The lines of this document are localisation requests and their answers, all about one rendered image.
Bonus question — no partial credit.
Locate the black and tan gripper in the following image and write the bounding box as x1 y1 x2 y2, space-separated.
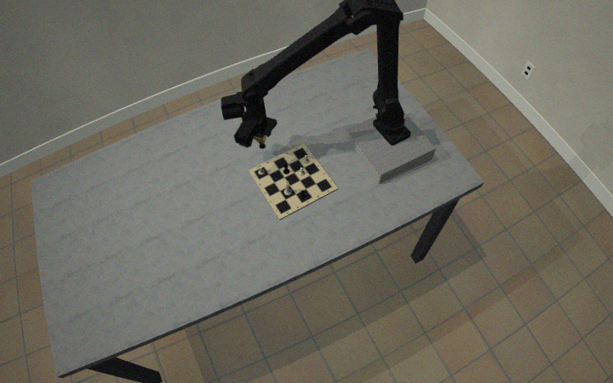
248 116 277 145

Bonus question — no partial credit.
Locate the black and cream chessboard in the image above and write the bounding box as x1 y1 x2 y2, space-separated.
249 144 338 220

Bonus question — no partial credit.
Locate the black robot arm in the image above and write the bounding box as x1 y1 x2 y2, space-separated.
221 0 411 147

